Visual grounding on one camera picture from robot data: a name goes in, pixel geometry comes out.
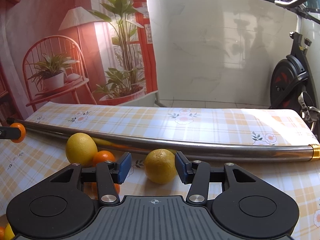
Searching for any plaid floral tablecloth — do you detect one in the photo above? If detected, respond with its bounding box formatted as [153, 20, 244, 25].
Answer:
[1, 102, 319, 239]

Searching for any large yellow orange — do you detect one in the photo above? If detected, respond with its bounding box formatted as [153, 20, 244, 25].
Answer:
[0, 226, 5, 240]

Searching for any printed room backdrop cloth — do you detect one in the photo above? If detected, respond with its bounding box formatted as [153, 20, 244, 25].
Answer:
[1, 0, 157, 125]

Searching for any long metal pole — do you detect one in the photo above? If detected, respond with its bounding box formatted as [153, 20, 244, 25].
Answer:
[6, 117, 320, 162]

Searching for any small yellow citrus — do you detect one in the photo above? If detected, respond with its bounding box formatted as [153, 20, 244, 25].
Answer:
[144, 149, 177, 184]

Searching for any black exercise bike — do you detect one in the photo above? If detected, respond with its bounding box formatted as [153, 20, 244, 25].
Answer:
[269, 0, 319, 139]

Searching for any green yellow apple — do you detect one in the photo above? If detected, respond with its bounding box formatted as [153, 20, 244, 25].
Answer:
[4, 224, 15, 240]

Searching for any yellow lemon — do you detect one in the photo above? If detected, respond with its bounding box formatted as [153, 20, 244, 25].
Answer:
[65, 133, 98, 167]

